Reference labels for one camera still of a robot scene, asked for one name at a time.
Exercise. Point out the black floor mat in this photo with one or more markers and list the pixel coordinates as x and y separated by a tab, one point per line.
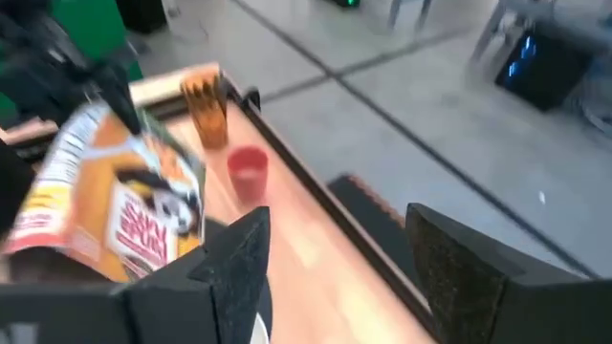
368	215

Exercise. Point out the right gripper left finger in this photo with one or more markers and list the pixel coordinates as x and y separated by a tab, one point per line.
229	286

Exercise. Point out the black computer tower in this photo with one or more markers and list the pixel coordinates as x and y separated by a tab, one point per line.
545	71

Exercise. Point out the amber drinking glass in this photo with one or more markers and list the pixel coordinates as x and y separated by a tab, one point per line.
210	114

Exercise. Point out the black device green light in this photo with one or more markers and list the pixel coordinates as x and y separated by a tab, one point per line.
346	2

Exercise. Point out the red plastic cup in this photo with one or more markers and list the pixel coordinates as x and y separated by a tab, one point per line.
247	172

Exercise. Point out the black box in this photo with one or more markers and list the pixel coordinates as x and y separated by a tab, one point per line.
141	14

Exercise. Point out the black frame clamp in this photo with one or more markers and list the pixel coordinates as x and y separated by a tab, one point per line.
252	98

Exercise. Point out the grey chair legs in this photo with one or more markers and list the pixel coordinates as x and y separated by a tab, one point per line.
408	12

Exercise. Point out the orange cereal box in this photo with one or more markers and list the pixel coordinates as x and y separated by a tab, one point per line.
95	191

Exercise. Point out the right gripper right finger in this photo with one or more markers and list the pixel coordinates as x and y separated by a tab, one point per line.
454	277

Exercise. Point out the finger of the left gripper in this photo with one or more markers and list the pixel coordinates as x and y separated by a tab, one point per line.
14	191
122	100

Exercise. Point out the black table frame rail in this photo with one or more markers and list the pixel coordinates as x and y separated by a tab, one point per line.
308	179

